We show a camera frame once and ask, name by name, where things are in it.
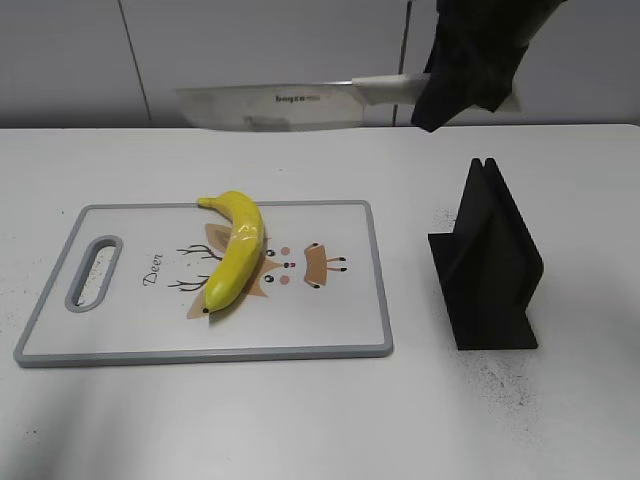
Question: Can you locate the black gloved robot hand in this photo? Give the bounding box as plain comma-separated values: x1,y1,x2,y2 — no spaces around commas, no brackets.
411,0,561,132

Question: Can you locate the white handled kitchen knife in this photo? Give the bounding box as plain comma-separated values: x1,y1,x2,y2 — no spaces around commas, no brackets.
175,72,523,134

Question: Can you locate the yellow plastic banana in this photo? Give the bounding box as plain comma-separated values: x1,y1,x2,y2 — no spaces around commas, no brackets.
197,191,265,313

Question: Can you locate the black knife stand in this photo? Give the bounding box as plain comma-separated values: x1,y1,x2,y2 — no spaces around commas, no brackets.
428,158,544,350

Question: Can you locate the white deer cutting board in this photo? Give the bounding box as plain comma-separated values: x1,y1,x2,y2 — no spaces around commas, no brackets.
14,200,393,368

